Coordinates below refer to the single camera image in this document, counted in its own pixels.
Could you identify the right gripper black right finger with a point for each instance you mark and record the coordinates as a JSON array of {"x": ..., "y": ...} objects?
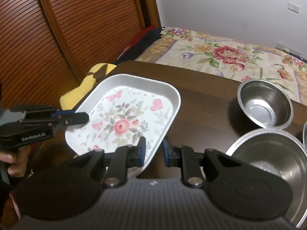
[{"x": 197, "y": 169}]

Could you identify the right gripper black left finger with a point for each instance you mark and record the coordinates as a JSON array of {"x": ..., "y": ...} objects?
[{"x": 110, "y": 169}]

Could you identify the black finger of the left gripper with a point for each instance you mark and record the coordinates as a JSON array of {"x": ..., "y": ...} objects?
[{"x": 70, "y": 117}]

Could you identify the floral rectangular metal tray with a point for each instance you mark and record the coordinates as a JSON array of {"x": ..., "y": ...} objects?
[{"x": 121, "y": 109}]

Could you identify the person's left hand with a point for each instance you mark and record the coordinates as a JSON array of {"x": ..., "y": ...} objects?
[{"x": 17, "y": 162}]

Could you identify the large steel bowl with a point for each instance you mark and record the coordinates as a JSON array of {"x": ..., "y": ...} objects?
[{"x": 282, "y": 154}]

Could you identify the wooden louvered wardrobe door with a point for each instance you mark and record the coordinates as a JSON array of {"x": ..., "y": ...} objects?
[{"x": 48, "y": 46}]

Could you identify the dark red blanket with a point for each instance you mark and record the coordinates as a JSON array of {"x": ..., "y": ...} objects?
[{"x": 139, "y": 44}]

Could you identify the small steel bowl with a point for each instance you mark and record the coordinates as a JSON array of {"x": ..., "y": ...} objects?
[{"x": 265, "y": 104}]

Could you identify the floral bed quilt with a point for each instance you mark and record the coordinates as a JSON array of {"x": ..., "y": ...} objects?
[{"x": 228, "y": 58}]

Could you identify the wall power outlet strip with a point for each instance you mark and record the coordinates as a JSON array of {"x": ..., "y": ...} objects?
[{"x": 288, "y": 50}]

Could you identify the white wall switch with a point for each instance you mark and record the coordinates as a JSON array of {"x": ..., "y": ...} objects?
[{"x": 293, "y": 7}]

